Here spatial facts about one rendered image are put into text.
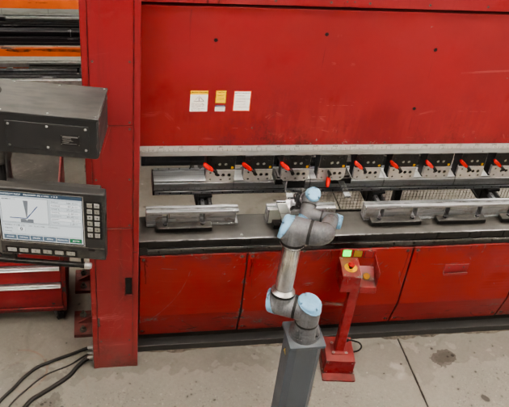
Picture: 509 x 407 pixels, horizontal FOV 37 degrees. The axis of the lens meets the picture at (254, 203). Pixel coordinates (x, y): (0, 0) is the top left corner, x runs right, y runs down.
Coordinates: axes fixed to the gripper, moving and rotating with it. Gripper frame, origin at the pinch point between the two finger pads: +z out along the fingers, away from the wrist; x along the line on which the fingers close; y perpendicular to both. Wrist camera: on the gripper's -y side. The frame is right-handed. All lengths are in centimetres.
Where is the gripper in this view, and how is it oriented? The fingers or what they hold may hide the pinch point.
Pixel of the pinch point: (296, 211)
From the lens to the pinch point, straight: 411.9
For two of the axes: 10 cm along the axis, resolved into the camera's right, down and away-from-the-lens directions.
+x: -9.8, 0.4, -2.1
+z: -2.0, 2.0, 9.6
